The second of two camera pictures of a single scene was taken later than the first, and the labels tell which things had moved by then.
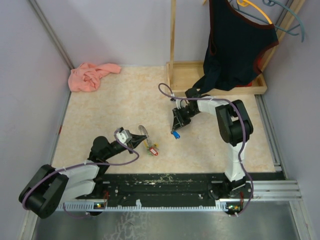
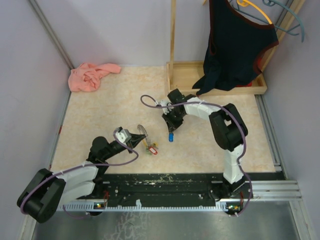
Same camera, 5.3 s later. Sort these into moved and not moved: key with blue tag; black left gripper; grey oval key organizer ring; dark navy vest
Moved: key with blue tag
Not moved: dark navy vest; black left gripper; grey oval key organizer ring
